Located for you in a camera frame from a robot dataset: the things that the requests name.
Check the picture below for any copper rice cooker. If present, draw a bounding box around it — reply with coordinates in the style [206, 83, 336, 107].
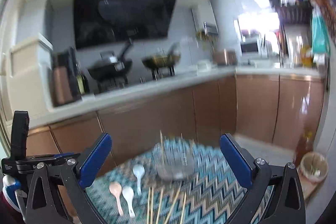
[213, 49, 238, 66]

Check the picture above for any wooden chopstick in holder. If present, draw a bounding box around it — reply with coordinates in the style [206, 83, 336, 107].
[159, 130, 165, 165]

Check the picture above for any wooden chopstick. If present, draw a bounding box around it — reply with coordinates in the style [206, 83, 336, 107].
[146, 187, 151, 224]
[155, 187, 164, 224]
[159, 130, 165, 165]
[163, 182, 182, 224]
[179, 193, 187, 224]

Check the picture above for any gas stove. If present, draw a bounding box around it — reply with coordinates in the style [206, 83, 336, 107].
[93, 67, 175, 94]

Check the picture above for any zigzag patterned table cloth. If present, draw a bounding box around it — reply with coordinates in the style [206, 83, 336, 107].
[85, 138, 274, 224]

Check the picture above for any white water heater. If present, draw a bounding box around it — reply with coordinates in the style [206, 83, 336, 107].
[191, 1, 218, 36]

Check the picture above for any clear wire utensil holder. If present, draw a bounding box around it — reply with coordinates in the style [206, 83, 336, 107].
[152, 136, 196, 181]

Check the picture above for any light blue plastic spoon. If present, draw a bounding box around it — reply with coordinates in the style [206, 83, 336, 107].
[133, 164, 145, 196]

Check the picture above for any pink plastic spoon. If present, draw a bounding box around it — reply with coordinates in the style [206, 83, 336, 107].
[109, 182, 124, 217]

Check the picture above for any black range hood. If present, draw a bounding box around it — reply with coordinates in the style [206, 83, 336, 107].
[73, 0, 176, 50]

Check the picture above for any brass frying pan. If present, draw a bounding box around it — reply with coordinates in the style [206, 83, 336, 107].
[142, 42, 181, 70]

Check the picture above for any dark oil bottle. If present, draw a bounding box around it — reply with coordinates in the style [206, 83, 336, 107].
[76, 63, 89, 95]

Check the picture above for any black wok with lid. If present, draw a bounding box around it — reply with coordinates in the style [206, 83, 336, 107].
[88, 38, 133, 84]

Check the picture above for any copper canister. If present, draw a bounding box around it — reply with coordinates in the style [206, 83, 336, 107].
[53, 67, 73, 105]

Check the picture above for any white plastic spoon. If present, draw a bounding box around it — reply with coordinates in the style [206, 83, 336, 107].
[122, 186, 135, 218]

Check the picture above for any yellow oil bottle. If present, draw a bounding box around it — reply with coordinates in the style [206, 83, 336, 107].
[300, 46, 313, 68]

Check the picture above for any teal hanging bag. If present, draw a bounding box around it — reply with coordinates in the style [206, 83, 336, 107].
[311, 7, 330, 55]

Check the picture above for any woven waste basket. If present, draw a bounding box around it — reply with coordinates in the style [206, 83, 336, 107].
[299, 152, 329, 184]

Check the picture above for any white microwave oven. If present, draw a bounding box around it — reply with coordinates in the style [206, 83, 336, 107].
[240, 39, 262, 57]

